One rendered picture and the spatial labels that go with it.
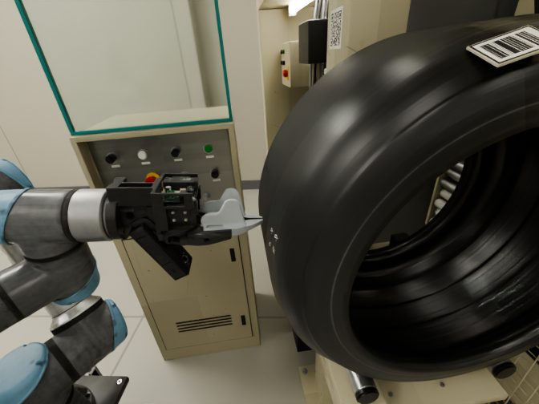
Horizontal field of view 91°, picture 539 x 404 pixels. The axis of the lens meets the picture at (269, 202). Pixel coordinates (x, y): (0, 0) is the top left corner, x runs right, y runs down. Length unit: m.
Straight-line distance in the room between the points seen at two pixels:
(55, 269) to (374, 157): 0.45
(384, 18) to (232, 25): 2.48
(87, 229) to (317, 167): 0.30
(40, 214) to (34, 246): 0.05
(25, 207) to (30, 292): 0.12
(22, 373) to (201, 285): 0.76
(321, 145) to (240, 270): 1.04
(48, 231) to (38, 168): 4.08
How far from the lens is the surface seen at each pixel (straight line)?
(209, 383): 1.70
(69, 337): 0.82
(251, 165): 3.27
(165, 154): 1.09
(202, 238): 0.38
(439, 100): 0.31
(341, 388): 0.68
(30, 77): 4.09
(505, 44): 0.35
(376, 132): 0.30
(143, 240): 0.42
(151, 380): 1.81
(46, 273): 0.50
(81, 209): 0.42
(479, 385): 0.85
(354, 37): 0.66
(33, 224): 0.45
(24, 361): 0.82
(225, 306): 1.47
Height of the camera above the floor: 1.47
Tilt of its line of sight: 29 degrees down
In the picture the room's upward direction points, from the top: 4 degrees counter-clockwise
